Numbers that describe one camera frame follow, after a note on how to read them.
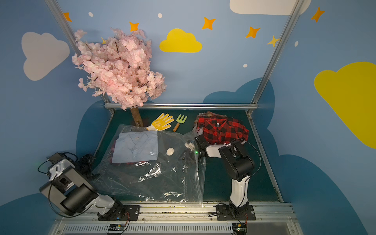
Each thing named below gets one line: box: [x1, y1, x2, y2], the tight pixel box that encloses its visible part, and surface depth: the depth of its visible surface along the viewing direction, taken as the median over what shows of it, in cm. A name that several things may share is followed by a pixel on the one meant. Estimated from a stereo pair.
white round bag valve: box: [166, 147, 175, 157], surface depth 97 cm
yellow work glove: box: [145, 112, 175, 132], surface depth 117 cm
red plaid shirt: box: [195, 111, 228, 121], surface depth 117 cm
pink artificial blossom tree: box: [71, 27, 166, 127], surface depth 69 cm
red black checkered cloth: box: [193, 111, 250, 144], surface depth 101 cm
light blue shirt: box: [111, 130, 159, 164], surface depth 98 cm
